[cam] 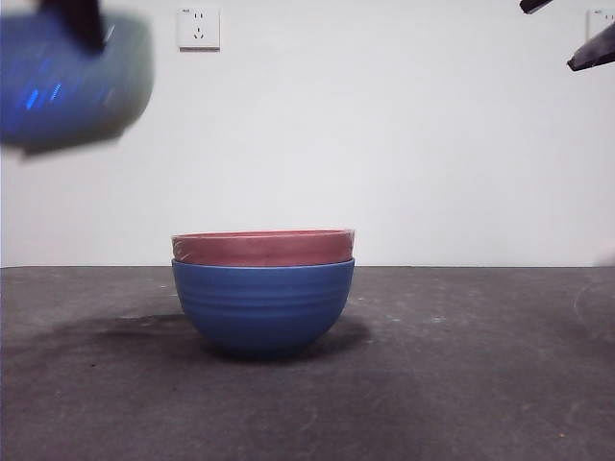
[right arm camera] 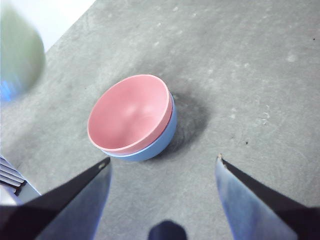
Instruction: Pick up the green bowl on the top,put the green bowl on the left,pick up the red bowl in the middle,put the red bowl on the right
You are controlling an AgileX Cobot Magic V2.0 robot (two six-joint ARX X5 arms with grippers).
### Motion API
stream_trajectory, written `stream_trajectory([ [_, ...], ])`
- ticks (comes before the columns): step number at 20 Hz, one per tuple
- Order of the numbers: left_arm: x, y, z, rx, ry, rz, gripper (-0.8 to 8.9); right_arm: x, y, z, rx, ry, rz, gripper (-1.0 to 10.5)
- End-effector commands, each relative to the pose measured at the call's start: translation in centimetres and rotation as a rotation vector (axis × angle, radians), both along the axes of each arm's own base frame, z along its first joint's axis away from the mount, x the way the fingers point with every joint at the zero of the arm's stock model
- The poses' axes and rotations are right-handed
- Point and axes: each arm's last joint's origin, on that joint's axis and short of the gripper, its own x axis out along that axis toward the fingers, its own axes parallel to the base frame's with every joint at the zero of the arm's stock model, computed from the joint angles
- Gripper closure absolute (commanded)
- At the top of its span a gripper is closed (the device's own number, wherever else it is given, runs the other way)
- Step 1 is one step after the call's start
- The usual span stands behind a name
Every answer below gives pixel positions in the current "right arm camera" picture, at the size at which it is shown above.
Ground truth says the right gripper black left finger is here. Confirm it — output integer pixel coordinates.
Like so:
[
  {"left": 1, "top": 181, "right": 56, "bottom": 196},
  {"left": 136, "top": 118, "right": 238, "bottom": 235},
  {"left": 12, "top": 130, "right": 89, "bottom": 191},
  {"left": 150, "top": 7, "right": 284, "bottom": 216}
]
[{"left": 0, "top": 157, "right": 112, "bottom": 240}]

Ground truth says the green ribbed bowl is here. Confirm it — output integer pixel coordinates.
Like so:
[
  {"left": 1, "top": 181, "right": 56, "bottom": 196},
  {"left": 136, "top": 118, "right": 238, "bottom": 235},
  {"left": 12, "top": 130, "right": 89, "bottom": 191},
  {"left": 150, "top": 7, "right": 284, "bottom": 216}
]
[{"left": 0, "top": 4, "right": 47, "bottom": 101}]

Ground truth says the red ribbed bowl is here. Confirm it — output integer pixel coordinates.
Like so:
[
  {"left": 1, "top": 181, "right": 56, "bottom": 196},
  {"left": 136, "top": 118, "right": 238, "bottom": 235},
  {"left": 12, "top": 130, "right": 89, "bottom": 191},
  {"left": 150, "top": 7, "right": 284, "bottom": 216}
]
[{"left": 86, "top": 74, "right": 174, "bottom": 154}]

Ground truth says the grey ribbed box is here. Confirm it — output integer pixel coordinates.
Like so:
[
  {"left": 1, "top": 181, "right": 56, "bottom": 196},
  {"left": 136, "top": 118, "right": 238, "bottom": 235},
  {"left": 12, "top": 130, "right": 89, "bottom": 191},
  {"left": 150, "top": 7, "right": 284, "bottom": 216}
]
[{"left": 0, "top": 154, "right": 42, "bottom": 206}]

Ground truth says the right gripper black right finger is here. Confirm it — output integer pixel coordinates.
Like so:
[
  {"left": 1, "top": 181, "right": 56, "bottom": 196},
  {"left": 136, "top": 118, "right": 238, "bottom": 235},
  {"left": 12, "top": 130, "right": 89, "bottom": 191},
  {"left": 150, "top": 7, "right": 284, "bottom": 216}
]
[{"left": 215, "top": 153, "right": 320, "bottom": 240}]

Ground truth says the blue ribbed bowl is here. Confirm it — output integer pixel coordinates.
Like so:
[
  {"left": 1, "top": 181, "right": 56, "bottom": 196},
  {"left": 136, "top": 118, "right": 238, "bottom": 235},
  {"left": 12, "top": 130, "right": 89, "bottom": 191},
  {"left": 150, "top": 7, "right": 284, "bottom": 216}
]
[{"left": 101, "top": 92, "right": 178, "bottom": 162}]

